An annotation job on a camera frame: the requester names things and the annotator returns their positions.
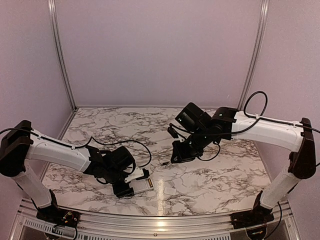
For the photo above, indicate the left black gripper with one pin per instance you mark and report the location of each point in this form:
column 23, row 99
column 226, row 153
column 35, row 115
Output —
column 118, row 191

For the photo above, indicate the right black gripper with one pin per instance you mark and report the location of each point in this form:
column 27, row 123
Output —
column 179, row 154

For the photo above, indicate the white remote control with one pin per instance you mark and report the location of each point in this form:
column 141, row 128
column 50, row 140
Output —
column 140, row 186

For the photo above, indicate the white battery cover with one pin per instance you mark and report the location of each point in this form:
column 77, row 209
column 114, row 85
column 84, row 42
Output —
column 170, row 191

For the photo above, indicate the batteries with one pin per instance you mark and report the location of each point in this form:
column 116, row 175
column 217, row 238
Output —
column 150, row 183

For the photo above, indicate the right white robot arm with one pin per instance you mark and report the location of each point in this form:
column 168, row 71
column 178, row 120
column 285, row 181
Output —
column 198, row 129

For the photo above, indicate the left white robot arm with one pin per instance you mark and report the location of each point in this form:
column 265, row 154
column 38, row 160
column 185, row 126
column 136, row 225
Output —
column 22, row 143

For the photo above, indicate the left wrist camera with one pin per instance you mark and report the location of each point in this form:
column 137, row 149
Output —
column 138, row 174

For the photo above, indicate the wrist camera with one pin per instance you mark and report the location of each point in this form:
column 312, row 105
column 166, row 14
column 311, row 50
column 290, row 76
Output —
column 138, row 174
column 174, row 134

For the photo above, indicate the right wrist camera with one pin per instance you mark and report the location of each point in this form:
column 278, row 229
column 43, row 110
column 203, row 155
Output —
column 174, row 134

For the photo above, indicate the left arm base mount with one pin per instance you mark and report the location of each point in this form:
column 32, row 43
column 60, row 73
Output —
column 59, row 217

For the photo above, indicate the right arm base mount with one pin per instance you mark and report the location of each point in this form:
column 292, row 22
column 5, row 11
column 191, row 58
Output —
column 250, row 218

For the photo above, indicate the front aluminium rail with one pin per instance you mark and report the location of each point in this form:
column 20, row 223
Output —
column 105, row 226

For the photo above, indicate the right aluminium frame post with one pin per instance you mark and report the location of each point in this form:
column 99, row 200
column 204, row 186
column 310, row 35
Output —
column 261, row 29

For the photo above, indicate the aluminium frame post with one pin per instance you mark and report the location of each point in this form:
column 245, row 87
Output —
column 261, row 29
column 59, row 52

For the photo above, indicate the left aluminium frame post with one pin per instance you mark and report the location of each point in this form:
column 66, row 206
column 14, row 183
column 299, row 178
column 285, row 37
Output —
column 59, row 52

